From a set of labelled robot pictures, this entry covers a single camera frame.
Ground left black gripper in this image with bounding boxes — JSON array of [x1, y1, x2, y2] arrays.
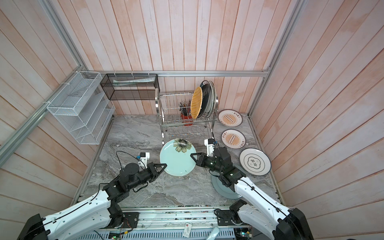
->
[[127, 162, 168, 191]]

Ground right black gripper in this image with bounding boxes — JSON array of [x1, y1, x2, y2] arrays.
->
[[191, 152, 224, 175]]

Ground light green flower plate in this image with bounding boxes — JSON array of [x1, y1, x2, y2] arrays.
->
[[160, 139, 197, 177]]

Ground orange sunburst plate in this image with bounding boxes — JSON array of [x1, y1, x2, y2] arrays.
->
[[218, 109, 243, 127], [221, 129, 246, 149]]

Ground silver metal dish rack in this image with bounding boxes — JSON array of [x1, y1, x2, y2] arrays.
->
[[155, 92, 219, 149]]

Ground yellow woven bamboo tray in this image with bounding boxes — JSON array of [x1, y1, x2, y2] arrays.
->
[[190, 87, 203, 119]]

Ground cream floral plate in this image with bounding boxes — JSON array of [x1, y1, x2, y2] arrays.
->
[[210, 81, 218, 115]]

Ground green rim white plate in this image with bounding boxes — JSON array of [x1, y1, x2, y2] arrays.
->
[[203, 81, 213, 118]]

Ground dark blue glazed plate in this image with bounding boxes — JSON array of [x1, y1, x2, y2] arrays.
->
[[198, 82, 210, 118]]

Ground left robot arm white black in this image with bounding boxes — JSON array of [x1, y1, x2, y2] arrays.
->
[[18, 163, 167, 240]]

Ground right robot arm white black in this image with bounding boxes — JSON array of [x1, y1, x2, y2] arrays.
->
[[191, 147, 314, 240]]

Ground red utensil cup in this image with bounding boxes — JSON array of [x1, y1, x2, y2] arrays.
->
[[181, 114, 193, 127]]

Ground grey green large plate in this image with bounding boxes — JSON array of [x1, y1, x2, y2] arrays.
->
[[211, 171, 242, 200]]

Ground colourful chopsticks bundle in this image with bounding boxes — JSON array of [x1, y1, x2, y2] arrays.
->
[[179, 101, 191, 117]]

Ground white plate black rings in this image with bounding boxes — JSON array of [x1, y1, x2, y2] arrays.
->
[[239, 147, 272, 177]]

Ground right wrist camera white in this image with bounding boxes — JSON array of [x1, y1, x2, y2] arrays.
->
[[204, 138, 216, 157]]

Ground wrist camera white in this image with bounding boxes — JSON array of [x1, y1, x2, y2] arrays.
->
[[204, 138, 216, 157], [137, 152, 150, 170]]

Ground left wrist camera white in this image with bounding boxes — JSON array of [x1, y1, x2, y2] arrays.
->
[[137, 152, 150, 170]]

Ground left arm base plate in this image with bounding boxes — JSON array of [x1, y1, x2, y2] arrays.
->
[[122, 212, 140, 229]]

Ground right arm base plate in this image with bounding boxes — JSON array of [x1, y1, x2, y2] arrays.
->
[[214, 209, 242, 226]]

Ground black mesh wall basket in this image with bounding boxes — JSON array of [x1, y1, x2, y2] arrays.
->
[[101, 73, 160, 101]]

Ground white wire mesh shelf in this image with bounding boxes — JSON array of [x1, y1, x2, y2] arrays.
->
[[47, 72, 115, 145]]

